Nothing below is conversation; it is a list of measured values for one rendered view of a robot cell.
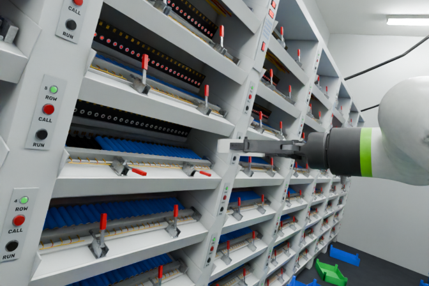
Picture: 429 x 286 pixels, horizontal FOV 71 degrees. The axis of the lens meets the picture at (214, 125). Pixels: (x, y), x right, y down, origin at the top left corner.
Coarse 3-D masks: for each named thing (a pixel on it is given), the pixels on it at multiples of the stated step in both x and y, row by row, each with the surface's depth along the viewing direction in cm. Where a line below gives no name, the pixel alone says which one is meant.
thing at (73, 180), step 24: (72, 120) 72; (96, 120) 78; (192, 144) 113; (72, 168) 59; (96, 168) 64; (144, 168) 78; (168, 168) 86; (216, 168) 106; (72, 192) 58; (96, 192) 63; (120, 192) 69; (144, 192) 76
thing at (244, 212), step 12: (240, 192) 153; (252, 192) 165; (264, 192) 169; (228, 204) 129; (240, 204) 128; (252, 204) 149; (264, 204) 161; (276, 204) 164; (228, 216) 112; (240, 216) 125; (252, 216) 138; (264, 216) 150; (228, 228) 118; (240, 228) 130
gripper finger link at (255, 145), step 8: (256, 144) 59; (264, 144) 59; (272, 144) 58; (280, 144) 58; (288, 144) 57; (256, 152) 60; (264, 152) 58; (272, 152) 58; (280, 152) 58; (288, 152) 57
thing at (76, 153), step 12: (72, 156) 61; (84, 156) 63; (96, 156) 66; (108, 156) 68; (120, 156) 71; (132, 156) 74; (144, 156) 78; (156, 156) 83; (168, 156) 87; (180, 168) 89
